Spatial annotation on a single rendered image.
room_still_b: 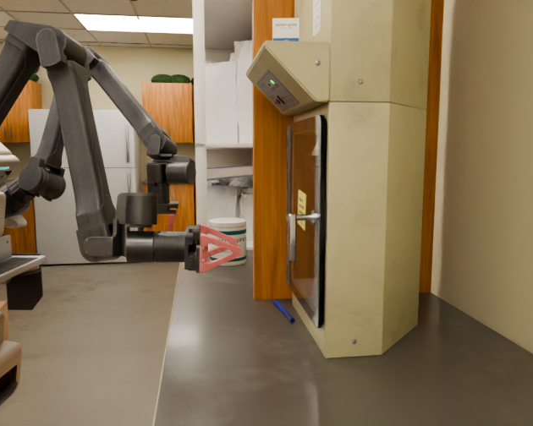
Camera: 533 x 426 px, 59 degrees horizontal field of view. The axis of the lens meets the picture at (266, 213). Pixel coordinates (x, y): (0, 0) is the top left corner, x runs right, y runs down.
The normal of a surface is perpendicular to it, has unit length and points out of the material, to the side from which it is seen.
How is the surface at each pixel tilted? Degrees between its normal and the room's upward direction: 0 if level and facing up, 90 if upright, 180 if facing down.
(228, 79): 83
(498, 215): 90
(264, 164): 90
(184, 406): 0
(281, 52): 90
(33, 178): 70
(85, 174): 80
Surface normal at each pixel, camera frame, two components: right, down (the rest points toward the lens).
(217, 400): 0.00, -0.99
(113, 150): 0.14, 0.13
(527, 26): -0.99, 0.02
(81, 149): -0.10, -0.04
